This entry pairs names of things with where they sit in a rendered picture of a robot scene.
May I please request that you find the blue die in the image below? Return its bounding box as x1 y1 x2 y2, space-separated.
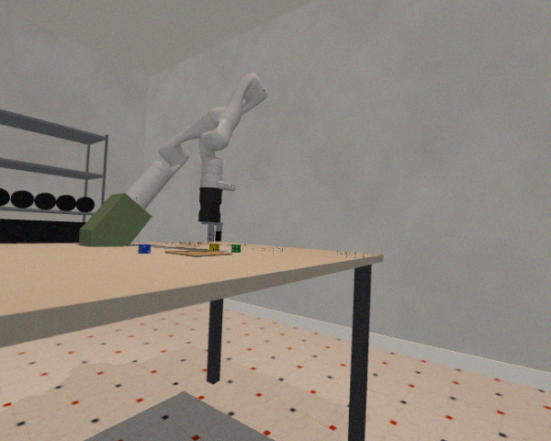
138 244 151 254

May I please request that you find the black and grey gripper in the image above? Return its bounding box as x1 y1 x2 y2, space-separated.
198 173 236 242

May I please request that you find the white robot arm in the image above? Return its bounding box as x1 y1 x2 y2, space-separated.
126 73 267 209

